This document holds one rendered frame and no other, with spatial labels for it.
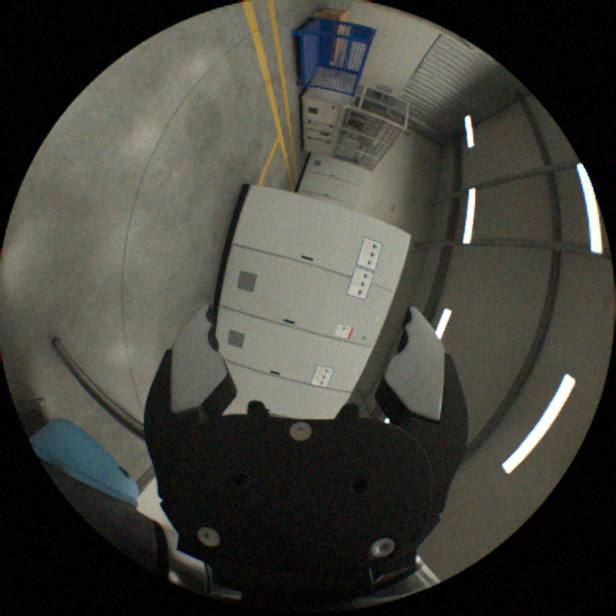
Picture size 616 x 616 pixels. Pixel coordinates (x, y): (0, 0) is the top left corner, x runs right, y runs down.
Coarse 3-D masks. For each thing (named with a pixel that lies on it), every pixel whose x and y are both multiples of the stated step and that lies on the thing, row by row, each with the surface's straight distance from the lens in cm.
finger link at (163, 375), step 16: (160, 368) 10; (160, 384) 9; (160, 400) 8; (144, 416) 8; (160, 416) 8; (176, 416) 8; (192, 416) 7; (208, 416) 8; (144, 432) 8; (160, 432) 8; (176, 432) 7; (160, 448) 7; (176, 448) 7; (160, 464) 7; (160, 480) 7; (240, 480) 6; (160, 496) 7
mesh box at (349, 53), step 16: (304, 32) 329; (320, 32) 325; (336, 32) 334; (352, 32) 346; (368, 32) 365; (304, 48) 344; (320, 48) 337; (336, 48) 331; (352, 48) 326; (368, 48) 320; (304, 64) 360; (320, 64) 354; (336, 64) 347; (352, 64) 341; (304, 80) 383; (320, 80) 375; (336, 80) 367; (352, 80) 360
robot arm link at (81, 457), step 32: (64, 448) 13; (96, 448) 13; (64, 480) 13; (96, 480) 13; (128, 480) 14; (96, 512) 13; (128, 512) 14; (128, 544) 13; (160, 544) 14; (192, 576) 14; (384, 576) 37
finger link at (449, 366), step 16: (448, 368) 9; (448, 384) 9; (448, 400) 8; (464, 400) 9; (448, 416) 8; (464, 416) 8; (416, 432) 7; (432, 432) 7; (448, 432) 7; (464, 432) 8; (432, 448) 7; (448, 448) 7; (464, 448) 8; (432, 464) 7; (448, 464) 7; (448, 480) 7; (432, 496) 7; (432, 512) 7
